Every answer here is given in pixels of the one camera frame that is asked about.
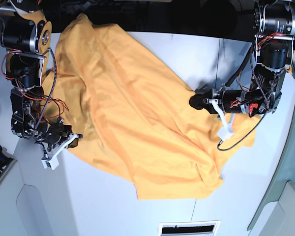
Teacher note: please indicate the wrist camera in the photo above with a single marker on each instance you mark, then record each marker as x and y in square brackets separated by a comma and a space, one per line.
[225, 133]
[52, 163]

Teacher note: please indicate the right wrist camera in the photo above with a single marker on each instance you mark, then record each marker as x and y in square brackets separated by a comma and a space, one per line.
[52, 163]

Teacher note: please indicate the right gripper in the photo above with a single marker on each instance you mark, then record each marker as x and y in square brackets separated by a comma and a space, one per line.
[55, 135]

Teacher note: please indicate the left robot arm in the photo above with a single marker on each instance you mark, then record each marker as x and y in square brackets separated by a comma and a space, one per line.
[255, 88]

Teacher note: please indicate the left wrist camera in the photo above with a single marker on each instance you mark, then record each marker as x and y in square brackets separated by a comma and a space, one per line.
[225, 133]

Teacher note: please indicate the orange t-shirt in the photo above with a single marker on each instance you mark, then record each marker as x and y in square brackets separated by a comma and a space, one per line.
[134, 114]

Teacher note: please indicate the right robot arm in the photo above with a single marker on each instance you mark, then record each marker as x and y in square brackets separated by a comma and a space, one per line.
[26, 35]

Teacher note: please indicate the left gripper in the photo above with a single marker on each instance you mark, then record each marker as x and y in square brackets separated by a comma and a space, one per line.
[231, 101]

